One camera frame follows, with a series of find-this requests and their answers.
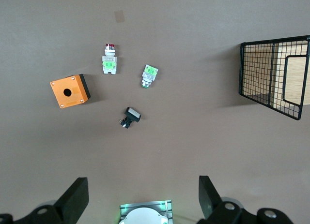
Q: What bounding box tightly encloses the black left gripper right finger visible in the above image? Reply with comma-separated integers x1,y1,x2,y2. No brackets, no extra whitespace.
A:
197,176,243,224

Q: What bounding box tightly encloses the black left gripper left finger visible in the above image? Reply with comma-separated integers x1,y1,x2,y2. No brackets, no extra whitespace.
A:
16,177,89,224

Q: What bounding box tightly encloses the red push button switch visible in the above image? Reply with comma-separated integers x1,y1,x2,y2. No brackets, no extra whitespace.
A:
100,43,119,75

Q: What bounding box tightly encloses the black white square push button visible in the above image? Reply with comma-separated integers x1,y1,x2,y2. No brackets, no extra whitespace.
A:
118,106,142,130

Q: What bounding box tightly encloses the translucent tape patch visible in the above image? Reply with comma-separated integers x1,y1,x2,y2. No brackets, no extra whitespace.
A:
114,10,125,23

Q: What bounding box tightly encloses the aluminium left arm base plate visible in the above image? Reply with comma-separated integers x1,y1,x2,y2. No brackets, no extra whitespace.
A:
119,199,175,224

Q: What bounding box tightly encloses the orange button enclosure box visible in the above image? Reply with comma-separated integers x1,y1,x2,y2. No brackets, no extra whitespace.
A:
49,74,92,109

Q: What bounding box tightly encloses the black wire mesh rack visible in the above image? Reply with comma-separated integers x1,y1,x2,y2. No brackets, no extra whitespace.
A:
238,34,310,121

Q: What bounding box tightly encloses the green push button switch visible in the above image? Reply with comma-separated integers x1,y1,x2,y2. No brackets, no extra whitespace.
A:
140,64,159,89

